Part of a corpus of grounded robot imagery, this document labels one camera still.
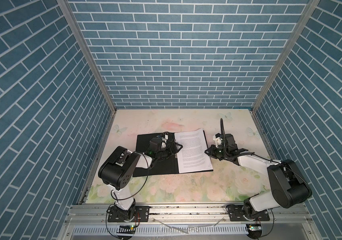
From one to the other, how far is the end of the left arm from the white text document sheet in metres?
0.04

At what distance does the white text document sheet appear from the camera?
0.90m

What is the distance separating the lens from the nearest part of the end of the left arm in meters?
0.77
